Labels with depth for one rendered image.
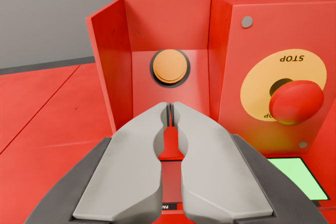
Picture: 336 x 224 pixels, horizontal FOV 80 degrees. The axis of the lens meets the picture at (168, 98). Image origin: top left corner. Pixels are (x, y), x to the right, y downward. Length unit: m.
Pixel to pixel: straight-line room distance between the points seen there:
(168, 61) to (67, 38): 0.88
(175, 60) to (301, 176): 0.17
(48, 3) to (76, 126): 0.64
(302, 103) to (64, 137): 0.49
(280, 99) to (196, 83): 0.10
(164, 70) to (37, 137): 0.43
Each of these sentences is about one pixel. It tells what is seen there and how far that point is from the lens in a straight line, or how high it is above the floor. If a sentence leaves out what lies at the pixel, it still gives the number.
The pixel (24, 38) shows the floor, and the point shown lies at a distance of 1.17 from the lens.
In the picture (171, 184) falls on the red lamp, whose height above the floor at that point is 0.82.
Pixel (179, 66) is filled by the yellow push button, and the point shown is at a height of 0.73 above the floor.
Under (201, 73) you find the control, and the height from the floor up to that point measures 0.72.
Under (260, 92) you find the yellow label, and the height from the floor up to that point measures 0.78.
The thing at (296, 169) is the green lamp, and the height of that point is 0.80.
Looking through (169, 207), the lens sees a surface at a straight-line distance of 0.20.
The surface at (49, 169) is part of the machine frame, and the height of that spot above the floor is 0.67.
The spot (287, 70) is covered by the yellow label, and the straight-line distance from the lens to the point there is 0.20.
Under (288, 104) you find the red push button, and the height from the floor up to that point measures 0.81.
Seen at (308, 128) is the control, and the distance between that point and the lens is 0.25.
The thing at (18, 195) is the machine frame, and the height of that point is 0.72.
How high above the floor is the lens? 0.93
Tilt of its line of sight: 57 degrees down
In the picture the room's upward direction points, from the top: 180 degrees clockwise
